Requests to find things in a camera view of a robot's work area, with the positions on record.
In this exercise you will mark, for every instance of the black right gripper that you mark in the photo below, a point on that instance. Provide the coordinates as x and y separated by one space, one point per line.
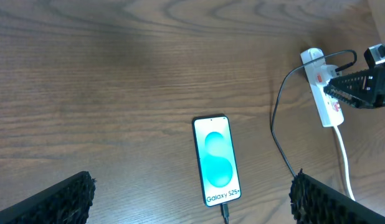
362 90

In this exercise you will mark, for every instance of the white power strip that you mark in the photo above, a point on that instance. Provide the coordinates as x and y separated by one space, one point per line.
328 107

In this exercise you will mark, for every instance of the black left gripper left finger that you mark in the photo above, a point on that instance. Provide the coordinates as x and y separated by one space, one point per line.
68 201

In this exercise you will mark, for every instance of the blue Samsung Galaxy smartphone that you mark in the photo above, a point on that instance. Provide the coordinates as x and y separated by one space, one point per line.
216 159

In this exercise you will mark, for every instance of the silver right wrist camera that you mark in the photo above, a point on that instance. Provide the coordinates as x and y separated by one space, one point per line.
375 56

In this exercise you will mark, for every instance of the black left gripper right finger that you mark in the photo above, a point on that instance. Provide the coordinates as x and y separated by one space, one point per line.
314 202

